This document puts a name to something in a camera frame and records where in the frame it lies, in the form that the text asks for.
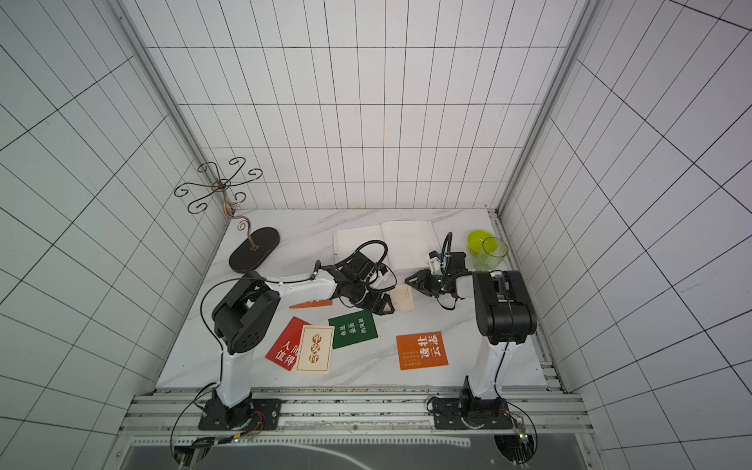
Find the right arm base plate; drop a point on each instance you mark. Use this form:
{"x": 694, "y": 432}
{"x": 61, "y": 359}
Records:
{"x": 469, "y": 414}

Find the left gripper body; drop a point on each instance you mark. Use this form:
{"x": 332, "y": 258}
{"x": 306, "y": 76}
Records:
{"x": 358, "y": 295}

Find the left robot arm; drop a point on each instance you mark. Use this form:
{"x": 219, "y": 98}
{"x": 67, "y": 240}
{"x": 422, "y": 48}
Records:
{"x": 242, "y": 318}

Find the green card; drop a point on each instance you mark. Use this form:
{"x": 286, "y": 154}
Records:
{"x": 353, "y": 328}

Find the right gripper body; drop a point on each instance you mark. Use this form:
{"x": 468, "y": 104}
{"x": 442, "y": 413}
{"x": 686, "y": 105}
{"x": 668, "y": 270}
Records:
{"x": 432, "y": 282}

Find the cream card red stripe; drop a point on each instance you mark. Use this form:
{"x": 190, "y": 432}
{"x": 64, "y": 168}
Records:
{"x": 402, "y": 298}

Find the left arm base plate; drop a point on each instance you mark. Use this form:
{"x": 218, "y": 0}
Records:
{"x": 249, "y": 415}

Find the cream framed card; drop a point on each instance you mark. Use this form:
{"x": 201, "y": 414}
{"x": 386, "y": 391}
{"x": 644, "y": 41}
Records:
{"x": 316, "y": 346}

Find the metal jewelry stand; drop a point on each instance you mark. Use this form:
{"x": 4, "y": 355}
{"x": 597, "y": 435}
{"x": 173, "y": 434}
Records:
{"x": 258, "y": 243}

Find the aluminium rail frame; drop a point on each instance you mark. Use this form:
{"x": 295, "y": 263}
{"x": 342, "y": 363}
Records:
{"x": 366, "y": 416}

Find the orange card lower right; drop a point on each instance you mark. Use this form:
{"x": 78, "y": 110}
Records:
{"x": 422, "y": 350}

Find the clear green cup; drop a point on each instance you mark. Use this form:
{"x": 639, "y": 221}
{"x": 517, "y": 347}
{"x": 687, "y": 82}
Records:
{"x": 489, "y": 263}

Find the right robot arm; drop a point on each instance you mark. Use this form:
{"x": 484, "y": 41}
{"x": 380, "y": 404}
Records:
{"x": 504, "y": 313}

